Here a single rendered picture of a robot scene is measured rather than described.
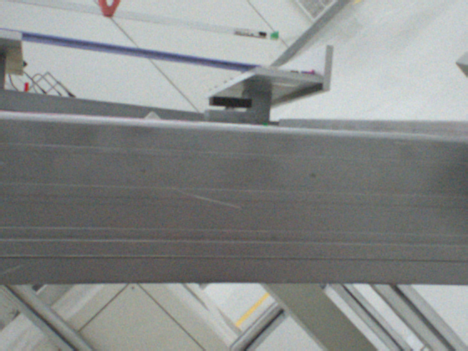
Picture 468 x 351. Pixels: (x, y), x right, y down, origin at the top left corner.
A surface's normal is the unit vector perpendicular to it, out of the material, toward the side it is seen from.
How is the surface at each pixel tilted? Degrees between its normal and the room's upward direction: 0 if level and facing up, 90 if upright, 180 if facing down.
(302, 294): 90
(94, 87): 90
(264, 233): 90
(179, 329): 90
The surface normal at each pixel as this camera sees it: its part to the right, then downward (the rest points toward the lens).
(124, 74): 0.22, 0.06
